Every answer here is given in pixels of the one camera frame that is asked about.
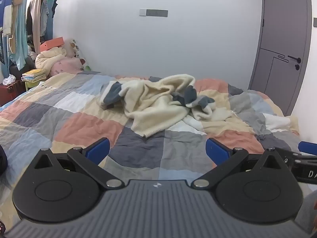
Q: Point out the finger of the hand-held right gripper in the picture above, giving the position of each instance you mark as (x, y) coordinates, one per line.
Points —
(308, 148)

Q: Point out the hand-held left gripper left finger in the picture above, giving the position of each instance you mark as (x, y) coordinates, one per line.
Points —
(97, 150)

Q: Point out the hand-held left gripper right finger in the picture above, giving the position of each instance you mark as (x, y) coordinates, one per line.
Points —
(218, 152)

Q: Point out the cream and blue sweater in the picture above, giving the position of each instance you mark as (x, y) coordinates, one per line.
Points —
(153, 104)

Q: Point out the row of hanging clothes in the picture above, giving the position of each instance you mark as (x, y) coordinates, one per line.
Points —
(33, 10)

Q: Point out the patchwork checked quilt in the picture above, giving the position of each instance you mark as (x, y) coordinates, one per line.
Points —
(81, 126)

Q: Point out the pink pillow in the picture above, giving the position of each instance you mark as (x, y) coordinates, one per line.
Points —
(65, 65)

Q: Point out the light green stool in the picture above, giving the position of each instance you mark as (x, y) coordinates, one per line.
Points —
(31, 85)

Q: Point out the stack of books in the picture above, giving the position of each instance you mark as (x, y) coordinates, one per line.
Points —
(33, 75)

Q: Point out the white plush toy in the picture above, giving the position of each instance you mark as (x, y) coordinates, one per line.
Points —
(71, 49)

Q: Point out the cream bundled duvet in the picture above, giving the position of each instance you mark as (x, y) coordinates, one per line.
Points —
(48, 58)

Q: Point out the dark red suitcase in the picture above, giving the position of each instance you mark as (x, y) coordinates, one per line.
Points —
(10, 93)

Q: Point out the white plastic bag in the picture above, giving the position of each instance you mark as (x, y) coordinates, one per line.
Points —
(8, 79)

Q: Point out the orange box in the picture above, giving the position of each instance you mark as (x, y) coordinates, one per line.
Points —
(52, 44)

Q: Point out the grey door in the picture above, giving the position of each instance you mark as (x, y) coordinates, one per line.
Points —
(279, 29)

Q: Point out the black wall switch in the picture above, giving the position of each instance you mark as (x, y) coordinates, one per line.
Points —
(315, 22)

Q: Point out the grey wall switch panel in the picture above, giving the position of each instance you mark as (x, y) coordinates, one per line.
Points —
(156, 12)

